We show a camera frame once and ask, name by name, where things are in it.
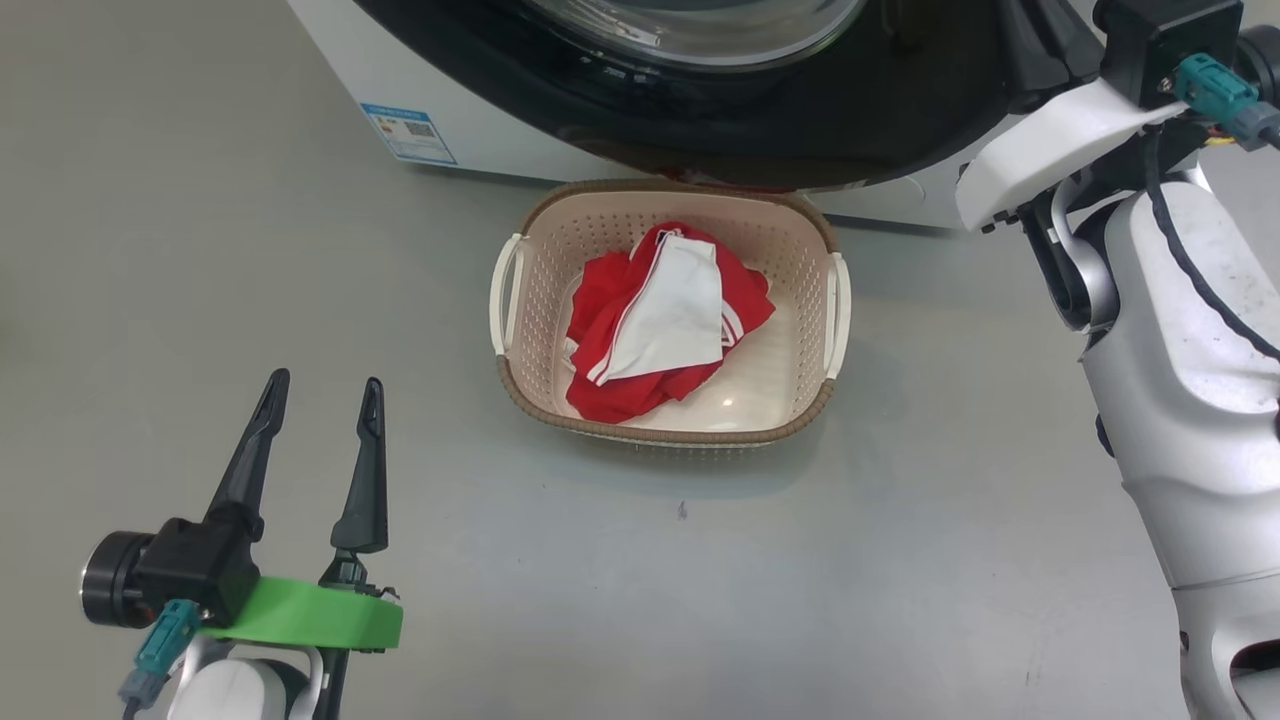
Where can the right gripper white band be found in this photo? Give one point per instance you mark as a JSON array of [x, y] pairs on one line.
[[1040, 150]]

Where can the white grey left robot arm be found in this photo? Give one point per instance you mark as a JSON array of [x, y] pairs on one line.
[[235, 695]]

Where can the white front-load washing machine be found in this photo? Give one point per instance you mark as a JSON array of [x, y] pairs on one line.
[[480, 130]]

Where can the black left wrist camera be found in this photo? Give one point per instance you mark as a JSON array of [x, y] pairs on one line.
[[190, 570]]

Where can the blue energy label sticker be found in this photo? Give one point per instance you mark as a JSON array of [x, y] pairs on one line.
[[410, 133]]

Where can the cream perforated basket brown rim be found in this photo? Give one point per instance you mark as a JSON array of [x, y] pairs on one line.
[[780, 380]]

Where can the teal right camera connector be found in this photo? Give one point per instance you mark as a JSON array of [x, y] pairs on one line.
[[1215, 90]]

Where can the teal camera connector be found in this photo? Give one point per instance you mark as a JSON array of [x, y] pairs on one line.
[[1215, 90], [165, 635]]

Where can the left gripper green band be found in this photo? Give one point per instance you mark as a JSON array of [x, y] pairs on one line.
[[300, 612]]

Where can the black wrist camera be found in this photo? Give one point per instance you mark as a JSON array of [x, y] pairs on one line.
[[190, 570], [1160, 40]]

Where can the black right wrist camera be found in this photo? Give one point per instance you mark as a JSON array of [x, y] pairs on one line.
[[1160, 40]]

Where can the glass washing machine door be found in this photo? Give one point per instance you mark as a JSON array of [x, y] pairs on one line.
[[800, 120]]

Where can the teal left camera connector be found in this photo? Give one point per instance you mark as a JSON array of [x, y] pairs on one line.
[[165, 635]]

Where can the red and white garment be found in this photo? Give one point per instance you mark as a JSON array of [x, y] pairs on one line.
[[680, 310]]

